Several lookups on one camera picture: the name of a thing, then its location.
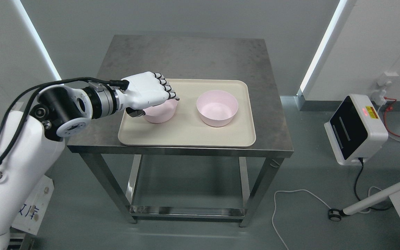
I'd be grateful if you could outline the white wheeled stand leg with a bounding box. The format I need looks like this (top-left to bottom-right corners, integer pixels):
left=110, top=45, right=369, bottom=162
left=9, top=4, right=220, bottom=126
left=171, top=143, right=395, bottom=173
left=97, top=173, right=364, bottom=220
left=327, top=182, right=400, bottom=222

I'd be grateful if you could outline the black power cable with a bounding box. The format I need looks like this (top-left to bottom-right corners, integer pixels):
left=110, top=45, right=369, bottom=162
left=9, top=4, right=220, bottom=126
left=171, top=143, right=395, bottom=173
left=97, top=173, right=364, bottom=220
left=354, top=158, right=393, bottom=211

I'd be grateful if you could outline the white floor cable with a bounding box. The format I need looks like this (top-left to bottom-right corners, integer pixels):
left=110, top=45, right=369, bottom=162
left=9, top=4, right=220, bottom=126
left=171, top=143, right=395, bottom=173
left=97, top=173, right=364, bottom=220
left=272, top=189, right=383, bottom=250

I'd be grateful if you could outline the beige plastic tray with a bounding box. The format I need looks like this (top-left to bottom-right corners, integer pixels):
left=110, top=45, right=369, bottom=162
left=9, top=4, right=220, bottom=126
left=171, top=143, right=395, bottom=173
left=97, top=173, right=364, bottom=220
left=118, top=79, right=257, bottom=148

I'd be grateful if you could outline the stainless steel table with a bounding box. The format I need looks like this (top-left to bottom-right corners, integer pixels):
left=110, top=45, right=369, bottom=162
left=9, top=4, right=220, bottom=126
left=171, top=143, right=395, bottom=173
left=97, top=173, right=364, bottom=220
left=68, top=35, right=294, bottom=228

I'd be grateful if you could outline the white black box device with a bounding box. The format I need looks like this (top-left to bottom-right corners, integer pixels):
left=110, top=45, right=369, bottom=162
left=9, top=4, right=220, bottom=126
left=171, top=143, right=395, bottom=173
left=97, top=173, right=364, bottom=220
left=324, top=94, right=389, bottom=166

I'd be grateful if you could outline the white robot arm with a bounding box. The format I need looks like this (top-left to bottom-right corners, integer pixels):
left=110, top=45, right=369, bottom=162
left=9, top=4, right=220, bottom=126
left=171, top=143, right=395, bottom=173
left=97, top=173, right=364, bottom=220
left=0, top=75, right=177, bottom=250

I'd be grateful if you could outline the white wall socket plug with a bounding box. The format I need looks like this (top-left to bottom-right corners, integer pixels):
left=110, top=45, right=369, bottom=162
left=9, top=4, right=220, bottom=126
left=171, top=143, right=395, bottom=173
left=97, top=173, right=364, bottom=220
left=371, top=71, right=399, bottom=106

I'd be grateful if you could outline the pink bowl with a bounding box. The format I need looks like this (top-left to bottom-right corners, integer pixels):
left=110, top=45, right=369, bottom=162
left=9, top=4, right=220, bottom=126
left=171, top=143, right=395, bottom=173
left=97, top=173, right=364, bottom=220
left=196, top=90, right=239, bottom=127
left=144, top=99, right=178, bottom=124

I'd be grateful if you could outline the white sign with blue text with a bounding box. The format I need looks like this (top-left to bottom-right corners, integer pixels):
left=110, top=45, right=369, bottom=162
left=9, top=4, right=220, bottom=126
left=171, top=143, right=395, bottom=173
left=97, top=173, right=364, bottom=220
left=11, top=175, right=55, bottom=235

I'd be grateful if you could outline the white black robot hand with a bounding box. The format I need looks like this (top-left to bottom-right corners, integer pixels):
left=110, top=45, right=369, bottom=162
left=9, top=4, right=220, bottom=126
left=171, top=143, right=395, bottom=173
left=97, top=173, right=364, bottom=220
left=116, top=72, right=180, bottom=117

